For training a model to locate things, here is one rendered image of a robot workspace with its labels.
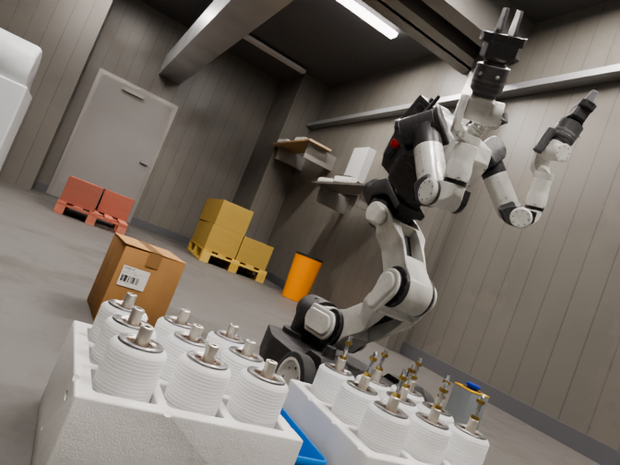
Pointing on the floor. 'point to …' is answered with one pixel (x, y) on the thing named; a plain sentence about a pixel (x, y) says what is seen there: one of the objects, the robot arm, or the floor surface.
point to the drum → (301, 276)
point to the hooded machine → (15, 85)
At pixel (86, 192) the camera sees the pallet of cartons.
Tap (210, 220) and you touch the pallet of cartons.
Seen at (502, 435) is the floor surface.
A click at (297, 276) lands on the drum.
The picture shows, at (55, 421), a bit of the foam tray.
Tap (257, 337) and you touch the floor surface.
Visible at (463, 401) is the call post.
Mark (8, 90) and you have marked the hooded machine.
